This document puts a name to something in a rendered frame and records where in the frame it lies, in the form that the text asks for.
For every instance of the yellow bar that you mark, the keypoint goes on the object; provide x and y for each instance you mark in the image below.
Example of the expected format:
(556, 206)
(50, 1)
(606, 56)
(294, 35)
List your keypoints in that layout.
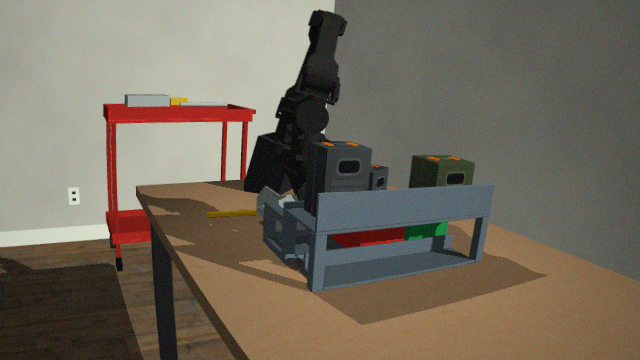
(231, 213)

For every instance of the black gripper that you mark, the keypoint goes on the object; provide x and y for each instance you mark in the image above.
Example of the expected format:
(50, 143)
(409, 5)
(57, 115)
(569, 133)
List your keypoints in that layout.
(297, 158)

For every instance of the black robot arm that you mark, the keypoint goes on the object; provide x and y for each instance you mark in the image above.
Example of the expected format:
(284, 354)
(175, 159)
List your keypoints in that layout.
(319, 73)

